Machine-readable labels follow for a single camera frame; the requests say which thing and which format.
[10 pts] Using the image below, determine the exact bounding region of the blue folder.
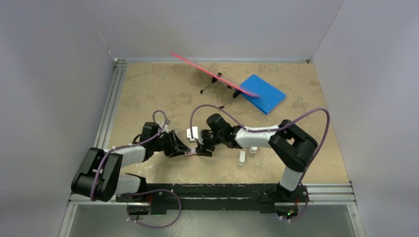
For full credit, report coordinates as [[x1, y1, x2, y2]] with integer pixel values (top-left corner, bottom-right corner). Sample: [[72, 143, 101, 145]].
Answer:
[[239, 74, 286, 115]]

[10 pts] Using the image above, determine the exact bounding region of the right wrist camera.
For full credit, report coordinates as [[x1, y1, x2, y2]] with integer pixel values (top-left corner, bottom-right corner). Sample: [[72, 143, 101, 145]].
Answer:
[[186, 126, 200, 143]]

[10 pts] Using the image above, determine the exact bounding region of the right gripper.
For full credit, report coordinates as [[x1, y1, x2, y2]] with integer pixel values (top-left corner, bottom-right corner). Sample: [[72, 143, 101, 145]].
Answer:
[[196, 131, 223, 158]]

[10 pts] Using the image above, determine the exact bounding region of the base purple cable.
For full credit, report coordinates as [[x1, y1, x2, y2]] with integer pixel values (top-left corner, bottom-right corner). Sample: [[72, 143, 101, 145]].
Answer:
[[280, 185, 310, 223], [126, 190, 183, 230]]

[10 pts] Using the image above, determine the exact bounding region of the pink board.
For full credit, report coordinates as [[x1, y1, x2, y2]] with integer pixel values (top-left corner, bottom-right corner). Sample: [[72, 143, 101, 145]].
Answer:
[[171, 52, 260, 98]]

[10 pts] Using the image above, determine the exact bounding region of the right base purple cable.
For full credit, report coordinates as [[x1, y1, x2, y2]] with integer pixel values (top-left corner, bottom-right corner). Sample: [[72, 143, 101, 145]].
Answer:
[[280, 185, 310, 223]]

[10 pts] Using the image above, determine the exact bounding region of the long white stapler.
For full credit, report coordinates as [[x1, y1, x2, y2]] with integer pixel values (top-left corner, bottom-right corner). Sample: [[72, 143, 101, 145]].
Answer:
[[250, 147, 258, 154]]

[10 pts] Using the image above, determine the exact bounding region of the black base bar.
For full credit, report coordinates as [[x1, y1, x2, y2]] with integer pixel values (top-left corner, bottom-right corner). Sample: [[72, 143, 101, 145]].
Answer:
[[116, 183, 309, 216]]

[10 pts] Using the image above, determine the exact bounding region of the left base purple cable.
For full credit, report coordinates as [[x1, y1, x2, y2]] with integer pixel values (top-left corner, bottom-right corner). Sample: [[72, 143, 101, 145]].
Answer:
[[126, 190, 183, 230]]

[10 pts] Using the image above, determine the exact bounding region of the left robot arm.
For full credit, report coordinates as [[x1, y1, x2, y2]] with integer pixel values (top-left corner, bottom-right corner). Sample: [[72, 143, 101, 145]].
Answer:
[[71, 122, 190, 202]]

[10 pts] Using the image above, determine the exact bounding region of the small white stapler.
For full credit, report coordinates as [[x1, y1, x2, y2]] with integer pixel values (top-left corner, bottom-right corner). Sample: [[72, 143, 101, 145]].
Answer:
[[238, 151, 246, 165]]

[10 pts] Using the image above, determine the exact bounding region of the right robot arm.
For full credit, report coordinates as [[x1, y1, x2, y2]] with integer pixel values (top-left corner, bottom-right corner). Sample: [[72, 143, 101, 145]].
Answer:
[[196, 114, 318, 201]]

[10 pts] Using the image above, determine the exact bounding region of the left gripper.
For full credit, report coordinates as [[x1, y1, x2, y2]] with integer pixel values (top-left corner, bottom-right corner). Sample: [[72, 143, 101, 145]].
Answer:
[[151, 130, 189, 157]]

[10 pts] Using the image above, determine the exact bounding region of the black wire stand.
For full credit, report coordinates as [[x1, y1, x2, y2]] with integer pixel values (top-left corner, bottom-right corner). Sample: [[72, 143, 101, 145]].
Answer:
[[200, 72, 242, 109]]

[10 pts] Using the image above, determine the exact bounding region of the red white staple box sleeve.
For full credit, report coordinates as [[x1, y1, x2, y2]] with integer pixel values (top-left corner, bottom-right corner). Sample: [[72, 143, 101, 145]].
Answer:
[[184, 147, 197, 157]]

